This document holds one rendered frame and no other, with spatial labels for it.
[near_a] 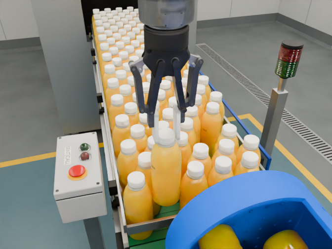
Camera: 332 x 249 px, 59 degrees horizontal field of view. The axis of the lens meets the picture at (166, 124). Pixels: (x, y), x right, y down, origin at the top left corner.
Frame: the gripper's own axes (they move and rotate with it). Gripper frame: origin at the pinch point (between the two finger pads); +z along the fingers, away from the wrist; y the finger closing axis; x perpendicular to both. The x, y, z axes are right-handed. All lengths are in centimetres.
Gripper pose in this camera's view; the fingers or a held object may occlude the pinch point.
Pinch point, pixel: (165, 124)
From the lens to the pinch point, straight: 59.9
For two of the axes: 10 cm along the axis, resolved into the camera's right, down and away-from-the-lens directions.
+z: 0.0, 8.2, 5.8
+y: 9.7, -1.4, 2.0
